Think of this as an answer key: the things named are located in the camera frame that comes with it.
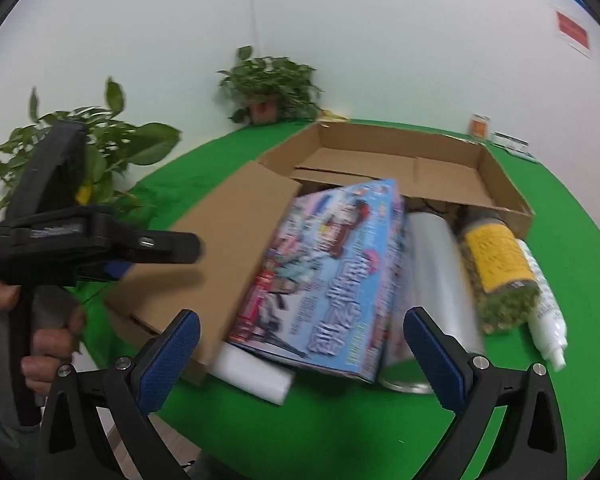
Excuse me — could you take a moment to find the silver metal can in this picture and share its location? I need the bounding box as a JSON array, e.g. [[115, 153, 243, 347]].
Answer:
[[378, 211, 486, 395]]

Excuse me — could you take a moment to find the colourful cartoon toy box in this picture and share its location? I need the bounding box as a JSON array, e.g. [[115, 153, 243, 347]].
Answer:
[[227, 178, 406, 385]]

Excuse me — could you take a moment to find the flat white-green packet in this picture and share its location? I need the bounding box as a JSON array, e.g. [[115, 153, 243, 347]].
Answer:
[[491, 131, 531, 152]]

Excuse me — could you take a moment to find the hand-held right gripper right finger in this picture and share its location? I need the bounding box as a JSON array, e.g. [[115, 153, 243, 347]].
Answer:
[[403, 306, 567, 480]]

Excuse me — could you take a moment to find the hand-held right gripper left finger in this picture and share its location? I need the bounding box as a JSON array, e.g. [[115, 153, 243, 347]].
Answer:
[[36, 309, 202, 480]]

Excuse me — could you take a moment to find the red wall sign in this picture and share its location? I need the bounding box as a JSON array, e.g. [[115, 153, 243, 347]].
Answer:
[[553, 6, 594, 59]]

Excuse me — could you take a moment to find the cardboard box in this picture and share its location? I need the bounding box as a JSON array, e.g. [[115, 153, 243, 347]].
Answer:
[[104, 121, 536, 387]]

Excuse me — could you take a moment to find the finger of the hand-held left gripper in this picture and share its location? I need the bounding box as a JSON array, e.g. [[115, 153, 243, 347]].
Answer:
[[77, 259, 136, 284]]

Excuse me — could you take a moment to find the small plant in orange pot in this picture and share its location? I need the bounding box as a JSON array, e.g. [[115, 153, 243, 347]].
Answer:
[[216, 46, 325, 125]]

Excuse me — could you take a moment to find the person's left hand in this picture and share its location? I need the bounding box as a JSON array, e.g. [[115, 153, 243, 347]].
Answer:
[[0, 279, 87, 397]]

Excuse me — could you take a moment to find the large-leaf potted plant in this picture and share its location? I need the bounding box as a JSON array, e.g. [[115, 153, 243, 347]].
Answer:
[[0, 77, 183, 222]]

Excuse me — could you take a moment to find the white foam block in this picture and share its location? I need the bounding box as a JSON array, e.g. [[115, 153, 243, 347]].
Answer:
[[209, 342, 297, 407]]

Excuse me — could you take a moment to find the clear jar with yellow label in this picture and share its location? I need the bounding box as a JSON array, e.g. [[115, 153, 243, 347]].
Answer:
[[457, 210, 542, 337]]

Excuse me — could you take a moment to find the white plastic bottle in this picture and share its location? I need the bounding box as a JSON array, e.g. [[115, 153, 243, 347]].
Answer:
[[516, 239, 568, 372]]

